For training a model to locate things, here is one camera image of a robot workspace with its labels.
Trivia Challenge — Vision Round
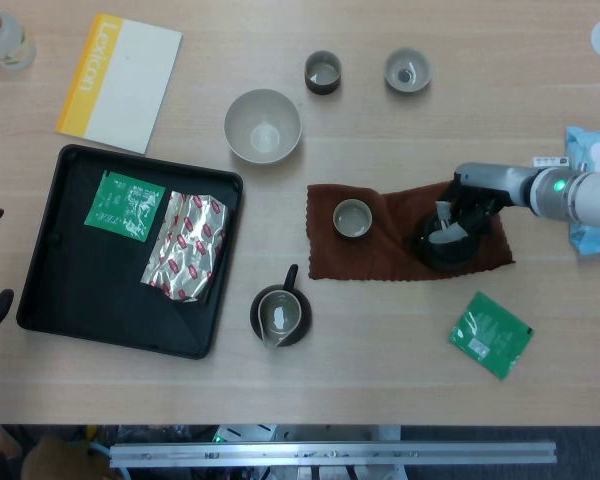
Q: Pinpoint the yellow white Lexicon book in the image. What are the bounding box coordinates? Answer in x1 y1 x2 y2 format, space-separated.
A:
54 12 184 156

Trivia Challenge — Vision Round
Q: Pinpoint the glass bottle wooden cap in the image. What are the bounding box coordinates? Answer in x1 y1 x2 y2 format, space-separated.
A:
0 8 37 72

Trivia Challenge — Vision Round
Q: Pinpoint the blue wet wipes pack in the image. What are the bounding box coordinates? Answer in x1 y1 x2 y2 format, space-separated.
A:
564 126 600 257

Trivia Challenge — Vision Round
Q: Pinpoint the small rounded teacup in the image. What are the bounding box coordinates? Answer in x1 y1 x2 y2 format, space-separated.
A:
383 47 433 95

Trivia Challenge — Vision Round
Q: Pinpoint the silver foil packet red print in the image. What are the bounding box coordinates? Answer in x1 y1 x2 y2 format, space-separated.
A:
140 189 232 304

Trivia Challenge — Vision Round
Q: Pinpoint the black square tray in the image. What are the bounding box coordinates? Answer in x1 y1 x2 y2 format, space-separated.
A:
16 144 245 361

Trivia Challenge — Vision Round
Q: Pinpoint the dark cylindrical teacup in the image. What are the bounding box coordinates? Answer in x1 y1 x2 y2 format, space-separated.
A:
303 50 344 96
332 198 373 241

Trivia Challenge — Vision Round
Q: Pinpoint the beige bowl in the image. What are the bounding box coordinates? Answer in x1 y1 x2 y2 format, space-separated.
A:
223 88 303 167

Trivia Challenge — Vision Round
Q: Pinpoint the brown tea cloth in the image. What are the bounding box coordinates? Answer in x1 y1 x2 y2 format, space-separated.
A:
305 180 515 282

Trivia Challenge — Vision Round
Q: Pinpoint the green tea packet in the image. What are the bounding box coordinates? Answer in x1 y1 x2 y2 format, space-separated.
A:
83 169 167 244
447 291 535 382

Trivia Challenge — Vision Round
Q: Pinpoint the small green white box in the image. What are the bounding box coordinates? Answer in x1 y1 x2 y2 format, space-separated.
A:
531 154 570 169

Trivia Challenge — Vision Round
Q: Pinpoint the aluminium rail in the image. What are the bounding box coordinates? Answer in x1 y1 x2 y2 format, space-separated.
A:
108 439 557 469

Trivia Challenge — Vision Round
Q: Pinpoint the dark ceramic pitcher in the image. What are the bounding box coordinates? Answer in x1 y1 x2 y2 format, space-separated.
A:
250 263 312 349

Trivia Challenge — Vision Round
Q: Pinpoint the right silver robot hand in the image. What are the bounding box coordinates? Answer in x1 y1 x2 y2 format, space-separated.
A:
435 162 541 237

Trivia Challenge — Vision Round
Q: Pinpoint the black teapot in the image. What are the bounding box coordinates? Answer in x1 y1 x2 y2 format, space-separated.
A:
410 199 491 275

